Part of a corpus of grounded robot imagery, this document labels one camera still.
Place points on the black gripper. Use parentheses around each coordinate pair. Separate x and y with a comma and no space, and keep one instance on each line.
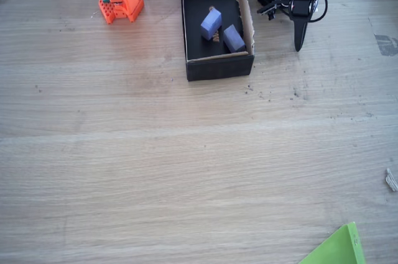
(300,25)

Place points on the black cardboard box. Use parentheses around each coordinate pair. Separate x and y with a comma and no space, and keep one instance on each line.
(217,70)

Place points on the brown cardboard scrap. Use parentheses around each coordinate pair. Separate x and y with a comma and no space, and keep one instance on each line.
(216,38)

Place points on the blue foam block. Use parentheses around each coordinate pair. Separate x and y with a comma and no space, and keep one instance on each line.
(211,24)
(234,39)

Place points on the green plastic plate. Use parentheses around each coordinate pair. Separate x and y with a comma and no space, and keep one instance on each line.
(340,248)

